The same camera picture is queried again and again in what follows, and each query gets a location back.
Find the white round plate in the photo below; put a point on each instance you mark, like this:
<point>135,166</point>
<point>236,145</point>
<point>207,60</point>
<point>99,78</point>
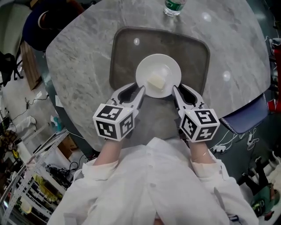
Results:
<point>153,66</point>

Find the person's right forearm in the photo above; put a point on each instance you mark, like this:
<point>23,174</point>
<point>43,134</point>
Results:
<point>199,151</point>

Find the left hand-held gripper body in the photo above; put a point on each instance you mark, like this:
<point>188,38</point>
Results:
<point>109,125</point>

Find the person's left forearm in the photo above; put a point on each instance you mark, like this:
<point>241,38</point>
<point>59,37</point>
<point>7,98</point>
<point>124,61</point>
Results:
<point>107,151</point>

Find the red-clothed table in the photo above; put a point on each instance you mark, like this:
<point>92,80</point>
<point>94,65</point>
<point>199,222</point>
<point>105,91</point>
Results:
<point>271,105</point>

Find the perforated metal shelf rack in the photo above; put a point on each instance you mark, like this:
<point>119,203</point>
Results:
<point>30,175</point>

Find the white power strip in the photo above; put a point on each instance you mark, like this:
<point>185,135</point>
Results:
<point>219,149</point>
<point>250,139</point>

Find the dark grey chair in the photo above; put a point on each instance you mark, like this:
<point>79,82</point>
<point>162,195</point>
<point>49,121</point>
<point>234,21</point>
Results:
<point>246,118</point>

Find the wooden board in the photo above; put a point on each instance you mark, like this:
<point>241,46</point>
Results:
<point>30,68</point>

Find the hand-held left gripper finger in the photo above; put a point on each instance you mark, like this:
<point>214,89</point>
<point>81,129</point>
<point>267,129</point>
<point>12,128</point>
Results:
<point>119,93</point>
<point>140,99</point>

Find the black office chair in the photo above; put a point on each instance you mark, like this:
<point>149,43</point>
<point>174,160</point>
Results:
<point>8,70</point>

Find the clear plastic water bottle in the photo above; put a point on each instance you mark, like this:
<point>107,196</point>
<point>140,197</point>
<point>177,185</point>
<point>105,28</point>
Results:
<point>173,7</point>

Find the teal floor object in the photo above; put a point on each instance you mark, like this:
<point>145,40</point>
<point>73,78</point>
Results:
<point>56,123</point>

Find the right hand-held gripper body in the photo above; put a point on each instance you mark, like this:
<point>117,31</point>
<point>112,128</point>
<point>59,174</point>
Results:
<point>197,123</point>

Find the person's white shirt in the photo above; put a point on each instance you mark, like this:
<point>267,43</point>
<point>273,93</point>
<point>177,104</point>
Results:
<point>149,186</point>

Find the transparent grey tray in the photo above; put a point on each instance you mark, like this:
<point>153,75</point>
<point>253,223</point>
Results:
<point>125,55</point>

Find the pale food piece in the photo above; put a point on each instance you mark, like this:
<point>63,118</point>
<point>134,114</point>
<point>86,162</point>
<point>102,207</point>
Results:
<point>156,82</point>

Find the cardboard box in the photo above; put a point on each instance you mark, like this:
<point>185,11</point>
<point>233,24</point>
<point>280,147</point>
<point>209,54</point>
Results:
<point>68,146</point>

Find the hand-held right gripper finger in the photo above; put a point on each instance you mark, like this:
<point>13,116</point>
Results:
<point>195,96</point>
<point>179,101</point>

